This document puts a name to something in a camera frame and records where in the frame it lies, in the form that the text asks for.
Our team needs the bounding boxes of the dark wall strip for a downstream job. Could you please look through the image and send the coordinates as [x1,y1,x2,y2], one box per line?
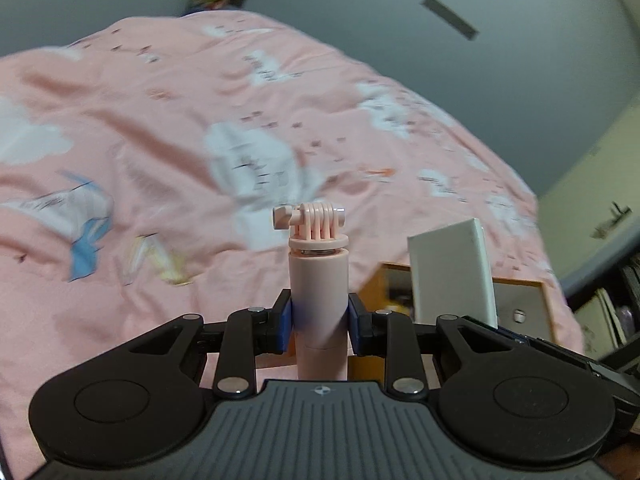
[420,0,481,41]

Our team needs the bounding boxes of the pink camera handle grip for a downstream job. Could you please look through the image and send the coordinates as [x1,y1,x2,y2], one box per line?
[271,201,351,381]

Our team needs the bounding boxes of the pink printed blanket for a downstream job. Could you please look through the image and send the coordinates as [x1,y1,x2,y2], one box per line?
[0,10,586,480]

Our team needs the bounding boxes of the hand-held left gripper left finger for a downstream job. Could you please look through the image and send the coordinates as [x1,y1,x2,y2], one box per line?
[127,289,293,401]

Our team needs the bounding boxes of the dark bookshelf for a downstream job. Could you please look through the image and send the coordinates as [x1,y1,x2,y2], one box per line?
[565,250,640,376]

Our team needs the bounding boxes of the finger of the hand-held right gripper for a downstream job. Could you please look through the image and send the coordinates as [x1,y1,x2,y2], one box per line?
[460,315,538,349]

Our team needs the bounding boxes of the grey desk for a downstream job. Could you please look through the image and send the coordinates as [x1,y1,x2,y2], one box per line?
[537,102,640,293]

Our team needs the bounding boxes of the orange-rimmed cardboard container box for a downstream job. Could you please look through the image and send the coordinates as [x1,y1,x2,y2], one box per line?
[347,261,557,382]

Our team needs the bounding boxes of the white rectangular box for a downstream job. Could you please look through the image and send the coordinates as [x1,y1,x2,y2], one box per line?
[406,217,499,331]

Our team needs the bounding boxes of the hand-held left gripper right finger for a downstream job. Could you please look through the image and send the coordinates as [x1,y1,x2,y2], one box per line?
[347,292,501,401]

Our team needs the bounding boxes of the small desk ornament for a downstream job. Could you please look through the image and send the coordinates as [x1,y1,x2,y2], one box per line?
[590,201,632,240]

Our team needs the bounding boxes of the white books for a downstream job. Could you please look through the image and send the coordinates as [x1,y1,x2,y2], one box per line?
[575,287,621,347]

